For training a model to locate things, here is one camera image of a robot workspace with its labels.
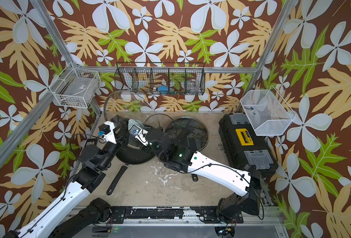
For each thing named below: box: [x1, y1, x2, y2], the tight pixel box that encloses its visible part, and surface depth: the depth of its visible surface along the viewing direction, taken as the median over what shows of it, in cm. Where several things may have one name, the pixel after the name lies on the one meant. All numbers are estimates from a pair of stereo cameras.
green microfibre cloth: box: [127, 119, 144, 131], surface depth 63 cm
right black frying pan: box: [190, 173, 199, 182], surface depth 77 cm
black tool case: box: [218, 113, 279, 179], surface depth 83 cm
